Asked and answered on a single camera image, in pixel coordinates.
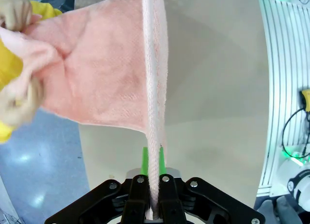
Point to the yellow sleeved right forearm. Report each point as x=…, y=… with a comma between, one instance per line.
x=4, y=134

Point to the yellow hoodie person left hand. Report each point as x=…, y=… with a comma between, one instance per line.
x=14, y=11

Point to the yellow sleeved left forearm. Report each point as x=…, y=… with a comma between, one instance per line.
x=46, y=10

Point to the yellow hoodie person right hand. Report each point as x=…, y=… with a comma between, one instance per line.
x=21, y=105

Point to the pink terry towel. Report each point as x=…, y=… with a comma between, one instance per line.
x=101, y=76

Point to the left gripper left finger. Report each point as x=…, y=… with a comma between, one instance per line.
x=106, y=202

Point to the silver aluminium base frame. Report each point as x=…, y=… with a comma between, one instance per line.
x=278, y=64

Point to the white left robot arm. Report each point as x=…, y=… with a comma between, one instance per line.
x=300, y=185

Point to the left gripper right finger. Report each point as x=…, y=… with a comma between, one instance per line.
x=201, y=202

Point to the yellow plastic device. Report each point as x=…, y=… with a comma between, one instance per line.
x=305, y=100

